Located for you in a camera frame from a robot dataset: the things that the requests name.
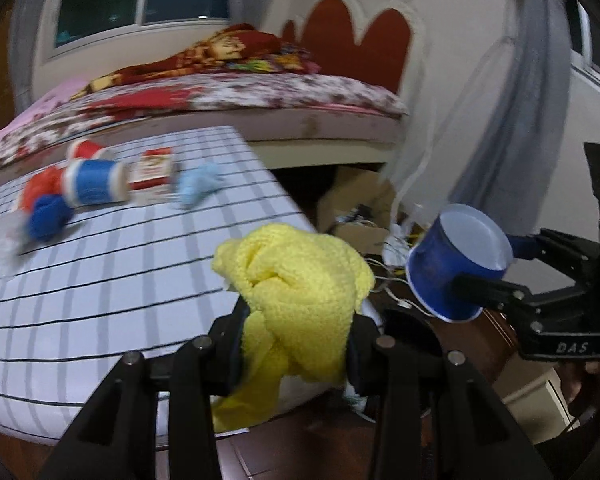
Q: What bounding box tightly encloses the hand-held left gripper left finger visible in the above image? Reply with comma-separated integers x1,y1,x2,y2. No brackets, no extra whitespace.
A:
40,305,252,480

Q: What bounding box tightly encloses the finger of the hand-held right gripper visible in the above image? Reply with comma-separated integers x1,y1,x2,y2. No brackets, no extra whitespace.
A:
505,228,600,283
450,274,598,333

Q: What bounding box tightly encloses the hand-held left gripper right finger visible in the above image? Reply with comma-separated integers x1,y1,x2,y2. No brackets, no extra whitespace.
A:
345,312,556,480

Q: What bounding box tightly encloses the blue paper cup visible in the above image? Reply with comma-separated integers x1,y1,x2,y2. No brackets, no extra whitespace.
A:
406,203,514,322
62,157,131,208

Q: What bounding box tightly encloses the yellow fluffy cloth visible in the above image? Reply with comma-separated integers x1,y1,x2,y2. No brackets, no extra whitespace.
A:
211,223,376,433

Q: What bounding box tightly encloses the white checkered tablecloth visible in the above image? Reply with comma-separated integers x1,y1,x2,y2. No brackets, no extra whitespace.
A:
0,125,321,446

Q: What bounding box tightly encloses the small cardboard box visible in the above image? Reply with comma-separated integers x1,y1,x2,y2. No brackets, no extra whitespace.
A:
330,222,390,253

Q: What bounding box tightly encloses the light blue fluffy cloth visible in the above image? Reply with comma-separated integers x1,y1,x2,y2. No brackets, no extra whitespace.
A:
176,162,222,209

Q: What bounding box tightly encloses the large cardboard box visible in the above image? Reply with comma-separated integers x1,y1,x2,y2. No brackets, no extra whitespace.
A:
316,166,398,231

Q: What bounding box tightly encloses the red and white carton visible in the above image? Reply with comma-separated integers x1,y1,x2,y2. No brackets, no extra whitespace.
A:
130,147,177,206

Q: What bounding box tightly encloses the side window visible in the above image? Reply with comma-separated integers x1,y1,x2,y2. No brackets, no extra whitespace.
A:
570,0,600,91

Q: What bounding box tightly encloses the dark blue fluffy cloth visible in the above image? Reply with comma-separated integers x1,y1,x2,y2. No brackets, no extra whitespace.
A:
27,194,74,241

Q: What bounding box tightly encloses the red paper cup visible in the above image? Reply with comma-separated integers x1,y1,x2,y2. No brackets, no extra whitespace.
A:
66,139,106,161

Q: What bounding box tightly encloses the red fluffy cloth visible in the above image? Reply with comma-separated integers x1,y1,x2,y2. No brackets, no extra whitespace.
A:
20,167,68,211

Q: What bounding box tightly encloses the floral bed mattress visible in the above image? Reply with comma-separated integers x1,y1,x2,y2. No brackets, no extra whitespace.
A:
0,72,411,181

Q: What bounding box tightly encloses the red padded headboard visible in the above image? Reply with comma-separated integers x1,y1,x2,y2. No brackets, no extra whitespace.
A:
280,0,413,97

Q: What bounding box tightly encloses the red printed blanket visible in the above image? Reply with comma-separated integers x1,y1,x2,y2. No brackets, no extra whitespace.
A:
72,22,321,98

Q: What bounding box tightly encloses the white cable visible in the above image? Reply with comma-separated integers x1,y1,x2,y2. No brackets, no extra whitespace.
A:
370,257,433,317

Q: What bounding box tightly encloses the cream bed frame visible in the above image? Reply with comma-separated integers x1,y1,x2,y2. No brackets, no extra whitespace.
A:
250,137,406,167

